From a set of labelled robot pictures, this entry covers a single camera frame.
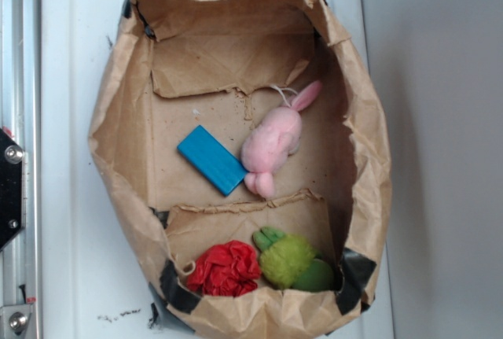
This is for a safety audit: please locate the pink plush bunny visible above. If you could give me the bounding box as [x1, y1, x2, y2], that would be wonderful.
[240, 80, 322, 199]

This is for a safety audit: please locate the blue wooden block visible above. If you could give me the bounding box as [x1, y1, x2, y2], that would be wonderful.
[177, 125, 248, 197]

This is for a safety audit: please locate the brown paper bag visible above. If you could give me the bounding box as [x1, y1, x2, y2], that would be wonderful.
[89, 0, 391, 338]

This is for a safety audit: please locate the green plush toy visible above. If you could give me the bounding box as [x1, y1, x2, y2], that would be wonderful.
[252, 227, 336, 293]

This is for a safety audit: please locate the red crumpled paper ball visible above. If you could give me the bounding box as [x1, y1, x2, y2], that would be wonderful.
[186, 240, 262, 297]

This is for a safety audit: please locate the black metal bracket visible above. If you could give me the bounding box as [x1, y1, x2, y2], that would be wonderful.
[1, 128, 25, 250]

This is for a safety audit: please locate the aluminium frame rail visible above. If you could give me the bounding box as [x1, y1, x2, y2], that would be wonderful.
[1, 0, 42, 338]

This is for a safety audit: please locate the silver corner bracket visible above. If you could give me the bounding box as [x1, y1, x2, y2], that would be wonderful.
[1, 304, 33, 339]

